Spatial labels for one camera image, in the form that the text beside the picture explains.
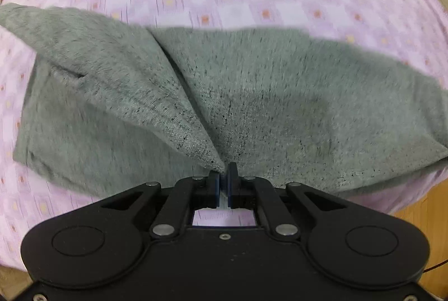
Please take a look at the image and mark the grey knit pants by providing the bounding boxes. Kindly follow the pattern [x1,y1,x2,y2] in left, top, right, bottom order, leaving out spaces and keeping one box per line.
[1,4,447,197]

